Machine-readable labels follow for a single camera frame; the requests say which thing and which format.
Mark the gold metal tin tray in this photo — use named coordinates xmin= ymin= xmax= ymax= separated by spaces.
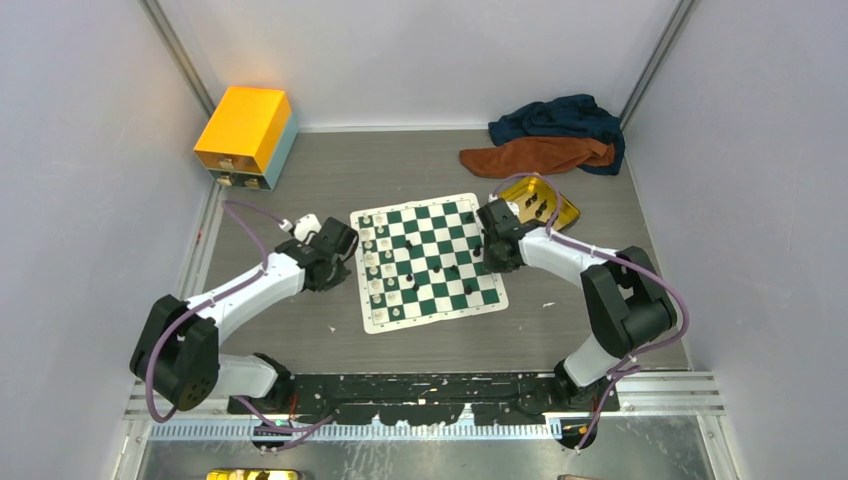
xmin=493 ymin=173 xmax=581 ymax=232

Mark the green white chess mat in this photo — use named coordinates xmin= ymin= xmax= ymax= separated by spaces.
xmin=350 ymin=193 xmax=509 ymax=335

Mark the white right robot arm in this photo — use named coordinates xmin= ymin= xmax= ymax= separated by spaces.
xmin=476 ymin=199 xmax=677 ymax=411

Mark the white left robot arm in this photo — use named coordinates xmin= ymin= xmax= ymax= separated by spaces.
xmin=129 ymin=214 xmax=359 ymax=414

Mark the orange brown cloth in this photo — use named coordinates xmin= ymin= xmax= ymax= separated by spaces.
xmin=459 ymin=136 xmax=616 ymax=179

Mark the yellow teal drawer box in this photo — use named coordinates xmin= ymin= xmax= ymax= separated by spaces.
xmin=194 ymin=86 xmax=299 ymax=191

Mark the dark blue cloth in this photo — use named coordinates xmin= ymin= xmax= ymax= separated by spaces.
xmin=488 ymin=94 xmax=626 ymax=176

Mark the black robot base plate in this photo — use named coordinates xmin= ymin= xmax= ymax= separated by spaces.
xmin=227 ymin=372 xmax=619 ymax=426

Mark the aluminium wall rail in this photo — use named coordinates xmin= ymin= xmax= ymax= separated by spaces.
xmin=620 ymin=0 xmax=699 ymax=130
xmin=138 ymin=0 xmax=215 ymax=117

